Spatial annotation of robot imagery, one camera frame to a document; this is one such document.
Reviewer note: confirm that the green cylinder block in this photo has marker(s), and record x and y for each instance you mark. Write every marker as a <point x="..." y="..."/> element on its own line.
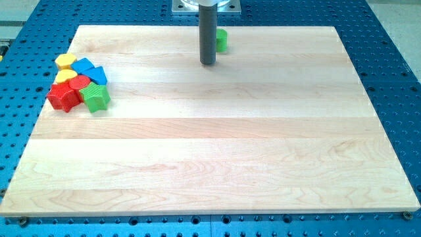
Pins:
<point x="221" y="40"/>

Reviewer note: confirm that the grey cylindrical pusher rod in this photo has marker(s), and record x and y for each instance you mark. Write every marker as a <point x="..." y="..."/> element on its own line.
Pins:
<point x="207" y="34"/>

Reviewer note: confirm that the yellow round block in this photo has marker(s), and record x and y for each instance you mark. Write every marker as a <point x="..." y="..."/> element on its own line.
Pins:
<point x="65" y="75"/>

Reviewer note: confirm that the red cylinder block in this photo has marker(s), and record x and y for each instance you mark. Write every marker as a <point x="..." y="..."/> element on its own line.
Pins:
<point x="78" y="83"/>

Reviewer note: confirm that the yellow hexagon block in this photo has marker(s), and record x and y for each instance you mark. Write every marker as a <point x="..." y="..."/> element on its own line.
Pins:
<point x="65" y="60"/>

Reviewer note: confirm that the green star block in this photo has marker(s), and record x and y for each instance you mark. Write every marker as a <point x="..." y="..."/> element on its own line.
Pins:
<point x="95" y="97"/>

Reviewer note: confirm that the light wooden board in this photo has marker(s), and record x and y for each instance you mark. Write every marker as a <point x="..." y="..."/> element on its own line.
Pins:
<point x="280" y="124"/>

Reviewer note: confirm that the blue cube block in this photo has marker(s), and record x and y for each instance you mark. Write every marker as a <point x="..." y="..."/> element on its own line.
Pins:
<point x="82" y="65"/>

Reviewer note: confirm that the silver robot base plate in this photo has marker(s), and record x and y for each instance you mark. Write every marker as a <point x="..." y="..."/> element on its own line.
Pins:
<point x="191" y="7"/>

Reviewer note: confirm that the blue triangle block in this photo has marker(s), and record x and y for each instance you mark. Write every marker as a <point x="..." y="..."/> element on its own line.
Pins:
<point x="97" y="75"/>

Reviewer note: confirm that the red star block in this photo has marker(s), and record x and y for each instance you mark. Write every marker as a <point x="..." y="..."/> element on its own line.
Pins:
<point x="63" y="97"/>

